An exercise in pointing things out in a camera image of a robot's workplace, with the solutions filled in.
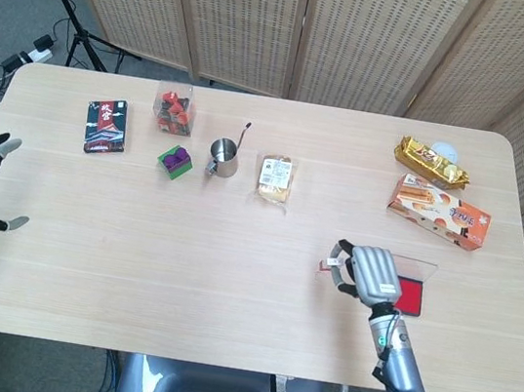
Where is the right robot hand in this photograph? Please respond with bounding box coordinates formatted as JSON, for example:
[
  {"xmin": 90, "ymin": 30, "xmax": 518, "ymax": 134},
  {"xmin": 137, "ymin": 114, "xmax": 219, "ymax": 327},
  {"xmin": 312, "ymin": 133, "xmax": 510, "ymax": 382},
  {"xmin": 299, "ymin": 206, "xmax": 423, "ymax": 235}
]
[{"xmin": 323, "ymin": 237, "xmax": 411, "ymax": 311}]

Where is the white and red stamp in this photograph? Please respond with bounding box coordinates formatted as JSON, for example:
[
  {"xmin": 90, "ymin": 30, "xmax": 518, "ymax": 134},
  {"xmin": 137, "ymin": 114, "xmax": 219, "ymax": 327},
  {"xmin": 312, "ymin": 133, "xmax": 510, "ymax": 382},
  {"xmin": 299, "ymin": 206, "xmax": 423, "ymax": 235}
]
[{"xmin": 314, "ymin": 255, "xmax": 345, "ymax": 277}]

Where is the red ink pad clear lid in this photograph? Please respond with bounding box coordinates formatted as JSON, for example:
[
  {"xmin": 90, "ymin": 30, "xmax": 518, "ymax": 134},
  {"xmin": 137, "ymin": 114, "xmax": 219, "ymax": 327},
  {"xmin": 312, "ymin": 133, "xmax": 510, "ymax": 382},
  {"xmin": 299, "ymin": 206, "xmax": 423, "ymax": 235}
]
[{"xmin": 384, "ymin": 254, "xmax": 440, "ymax": 321}]

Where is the orange biscuit box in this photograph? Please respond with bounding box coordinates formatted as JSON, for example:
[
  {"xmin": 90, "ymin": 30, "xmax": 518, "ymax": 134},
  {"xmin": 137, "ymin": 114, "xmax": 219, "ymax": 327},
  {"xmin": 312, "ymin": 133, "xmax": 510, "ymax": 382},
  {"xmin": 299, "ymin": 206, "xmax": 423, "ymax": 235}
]
[{"xmin": 383, "ymin": 171, "xmax": 497, "ymax": 255}]

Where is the gold foil snack package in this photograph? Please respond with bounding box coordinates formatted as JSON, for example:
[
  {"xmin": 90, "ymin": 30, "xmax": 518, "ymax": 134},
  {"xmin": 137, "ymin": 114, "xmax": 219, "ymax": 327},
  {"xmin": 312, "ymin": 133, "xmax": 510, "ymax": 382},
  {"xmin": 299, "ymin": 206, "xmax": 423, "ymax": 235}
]
[{"xmin": 388, "ymin": 134, "xmax": 477, "ymax": 191}]

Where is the bread in clear wrapper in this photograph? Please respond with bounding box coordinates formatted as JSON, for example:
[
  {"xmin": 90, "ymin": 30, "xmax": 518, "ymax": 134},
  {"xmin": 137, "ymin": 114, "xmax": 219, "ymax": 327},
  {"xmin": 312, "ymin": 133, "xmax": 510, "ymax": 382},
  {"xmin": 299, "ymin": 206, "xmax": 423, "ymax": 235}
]
[{"xmin": 250, "ymin": 151, "xmax": 301, "ymax": 212}]

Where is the white round disc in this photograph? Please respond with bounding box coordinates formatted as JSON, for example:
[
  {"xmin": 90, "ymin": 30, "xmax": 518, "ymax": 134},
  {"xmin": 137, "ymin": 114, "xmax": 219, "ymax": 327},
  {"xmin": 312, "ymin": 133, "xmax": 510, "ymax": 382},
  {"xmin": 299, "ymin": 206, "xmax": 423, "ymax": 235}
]
[{"xmin": 428, "ymin": 139, "xmax": 463, "ymax": 165}]

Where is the dark printed palace card box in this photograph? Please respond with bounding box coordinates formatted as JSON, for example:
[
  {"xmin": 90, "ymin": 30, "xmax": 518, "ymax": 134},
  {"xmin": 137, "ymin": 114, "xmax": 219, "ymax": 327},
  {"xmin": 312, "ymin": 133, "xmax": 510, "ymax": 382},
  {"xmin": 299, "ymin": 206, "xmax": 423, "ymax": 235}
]
[{"xmin": 80, "ymin": 94, "xmax": 135, "ymax": 161}]

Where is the stainless steel spouted pitcher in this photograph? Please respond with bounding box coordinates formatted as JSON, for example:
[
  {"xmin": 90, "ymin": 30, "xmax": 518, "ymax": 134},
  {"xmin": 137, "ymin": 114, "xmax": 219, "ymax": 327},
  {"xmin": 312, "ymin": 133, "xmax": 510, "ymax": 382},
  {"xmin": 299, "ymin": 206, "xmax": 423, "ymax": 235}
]
[{"xmin": 203, "ymin": 117, "xmax": 253, "ymax": 182}]

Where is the black tripod stand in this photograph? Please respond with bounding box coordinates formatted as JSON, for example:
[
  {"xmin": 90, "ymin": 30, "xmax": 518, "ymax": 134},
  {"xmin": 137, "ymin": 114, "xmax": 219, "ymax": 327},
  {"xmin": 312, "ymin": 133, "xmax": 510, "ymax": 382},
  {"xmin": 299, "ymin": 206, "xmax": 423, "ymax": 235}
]
[{"xmin": 3, "ymin": 0, "xmax": 152, "ymax": 79}]

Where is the green and purple toy block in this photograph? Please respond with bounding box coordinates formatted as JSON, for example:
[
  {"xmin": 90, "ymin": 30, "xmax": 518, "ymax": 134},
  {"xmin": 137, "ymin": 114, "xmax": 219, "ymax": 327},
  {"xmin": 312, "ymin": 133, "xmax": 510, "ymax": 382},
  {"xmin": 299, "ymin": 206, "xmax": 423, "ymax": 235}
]
[{"xmin": 154, "ymin": 142, "xmax": 197, "ymax": 184}]

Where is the clear box with orange toys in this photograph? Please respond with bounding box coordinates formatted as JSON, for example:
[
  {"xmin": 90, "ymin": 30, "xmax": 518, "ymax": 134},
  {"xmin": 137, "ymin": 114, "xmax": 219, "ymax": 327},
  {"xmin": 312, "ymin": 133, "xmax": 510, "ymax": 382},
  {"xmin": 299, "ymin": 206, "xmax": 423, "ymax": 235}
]
[{"xmin": 147, "ymin": 80, "xmax": 200, "ymax": 140}]

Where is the wicker folding screen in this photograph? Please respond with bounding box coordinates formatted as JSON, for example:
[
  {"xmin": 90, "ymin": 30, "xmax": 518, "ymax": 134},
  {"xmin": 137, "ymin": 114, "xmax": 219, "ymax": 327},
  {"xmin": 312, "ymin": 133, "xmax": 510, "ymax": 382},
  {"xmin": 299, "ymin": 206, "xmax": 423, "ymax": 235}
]
[{"xmin": 0, "ymin": 0, "xmax": 524, "ymax": 392}]

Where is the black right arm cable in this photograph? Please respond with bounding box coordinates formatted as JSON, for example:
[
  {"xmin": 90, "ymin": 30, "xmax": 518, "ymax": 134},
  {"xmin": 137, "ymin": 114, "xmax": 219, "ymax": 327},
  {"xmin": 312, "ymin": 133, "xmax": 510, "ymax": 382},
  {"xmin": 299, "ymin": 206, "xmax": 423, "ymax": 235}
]
[{"xmin": 368, "ymin": 309, "xmax": 485, "ymax": 392}]

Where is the blue cable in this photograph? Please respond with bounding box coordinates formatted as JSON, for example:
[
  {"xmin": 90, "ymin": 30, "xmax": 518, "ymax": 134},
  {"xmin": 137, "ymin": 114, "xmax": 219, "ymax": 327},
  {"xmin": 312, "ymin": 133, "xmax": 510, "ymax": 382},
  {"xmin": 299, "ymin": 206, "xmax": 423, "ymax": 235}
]
[{"xmin": 100, "ymin": 348, "xmax": 124, "ymax": 392}]

